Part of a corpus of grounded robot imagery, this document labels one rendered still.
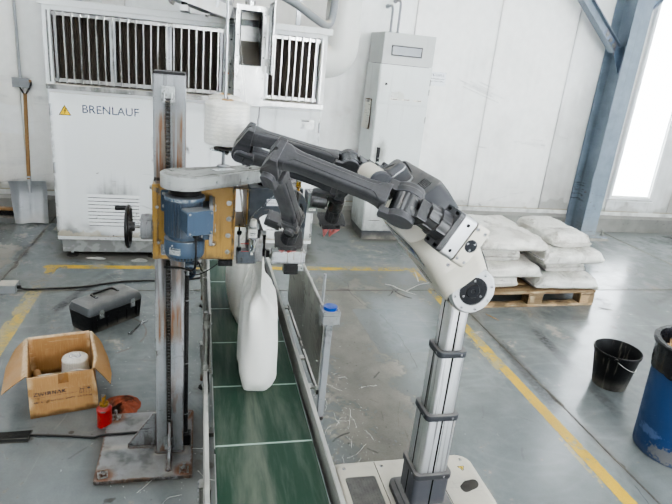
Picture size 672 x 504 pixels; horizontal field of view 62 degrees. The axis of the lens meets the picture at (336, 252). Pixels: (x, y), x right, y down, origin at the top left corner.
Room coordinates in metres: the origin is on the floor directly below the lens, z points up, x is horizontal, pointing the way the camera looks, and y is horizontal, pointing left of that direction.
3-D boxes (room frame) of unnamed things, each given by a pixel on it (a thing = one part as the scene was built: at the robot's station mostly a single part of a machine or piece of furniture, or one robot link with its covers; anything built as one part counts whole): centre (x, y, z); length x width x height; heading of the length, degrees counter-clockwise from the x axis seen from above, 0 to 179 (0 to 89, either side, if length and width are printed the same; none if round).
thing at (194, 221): (1.96, 0.52, 1.25); 0.10 x 0.08 x 0.12; 130
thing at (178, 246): (2.04, 0.59, 1.21); 0.15 x 0.15 x 0.25
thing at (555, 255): (4.79, -1.99, 0.44); 0.68 x 0.44 x 0.15; 105
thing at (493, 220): (5.00, -1.30, 0.56); 0.66 x 0.43 x 0.15; 102
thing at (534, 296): (4.89, -1.64, 0.07); 1.20 x 0.82 x 0.14; 107
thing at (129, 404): (2.53, 1.05, 0.02); 0.22 x 0.18 x 0.04; 15
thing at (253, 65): (4.66, 0.85, 1.82); 0.51 x 0.27 x 0.71; 15
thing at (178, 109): (2.26, 0.71, 0.88); 0.12 x 0.11 x 1.74; 105
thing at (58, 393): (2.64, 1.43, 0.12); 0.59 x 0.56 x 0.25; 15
